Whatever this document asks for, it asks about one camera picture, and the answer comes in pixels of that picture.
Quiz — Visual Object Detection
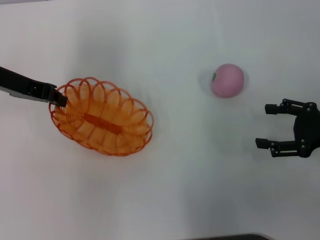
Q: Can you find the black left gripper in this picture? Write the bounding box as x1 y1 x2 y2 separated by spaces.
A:
0 66 68 108

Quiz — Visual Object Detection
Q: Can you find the orange woven plastic basket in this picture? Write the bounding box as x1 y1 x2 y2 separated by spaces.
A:
48 76 154 157

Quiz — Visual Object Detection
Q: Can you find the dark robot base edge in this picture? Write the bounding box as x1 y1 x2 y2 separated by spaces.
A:
189 233 272 240

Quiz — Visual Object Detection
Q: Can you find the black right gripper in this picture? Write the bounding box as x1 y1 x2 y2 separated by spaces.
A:
255 98 320 159

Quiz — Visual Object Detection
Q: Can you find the pink toy peach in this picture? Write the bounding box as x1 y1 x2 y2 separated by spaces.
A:
210 63 245 99

